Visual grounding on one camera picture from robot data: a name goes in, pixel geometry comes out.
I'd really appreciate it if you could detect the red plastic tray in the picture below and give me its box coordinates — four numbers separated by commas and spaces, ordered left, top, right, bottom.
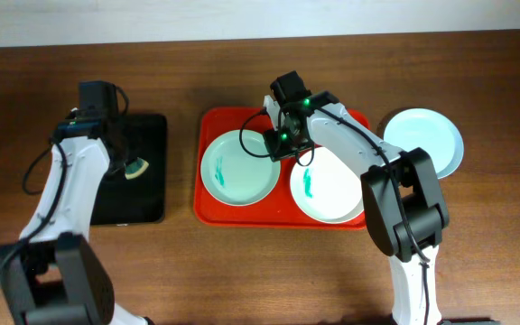
193, 107, 366, 230

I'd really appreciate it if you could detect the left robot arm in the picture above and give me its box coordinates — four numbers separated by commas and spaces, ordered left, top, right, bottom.
0, 80, 150, 324

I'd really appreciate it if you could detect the mint green plate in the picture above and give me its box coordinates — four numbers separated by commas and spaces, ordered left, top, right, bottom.
200, 130, 281, 207

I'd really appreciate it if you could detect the white plate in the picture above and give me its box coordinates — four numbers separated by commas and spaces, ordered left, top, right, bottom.
289, 147, 364, 224

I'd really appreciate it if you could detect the yellow green sponge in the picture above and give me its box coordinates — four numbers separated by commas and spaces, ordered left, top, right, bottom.
124, 157, 149, 180

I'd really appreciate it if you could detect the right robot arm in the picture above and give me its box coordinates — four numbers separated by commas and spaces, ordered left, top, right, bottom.
263, 71, 449, 324

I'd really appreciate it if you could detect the light blue plate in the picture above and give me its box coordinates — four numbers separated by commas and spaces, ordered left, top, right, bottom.
381, 107, 464, 179

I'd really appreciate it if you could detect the black tray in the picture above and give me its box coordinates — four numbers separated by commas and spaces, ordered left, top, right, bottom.
91, 114, 168, 226

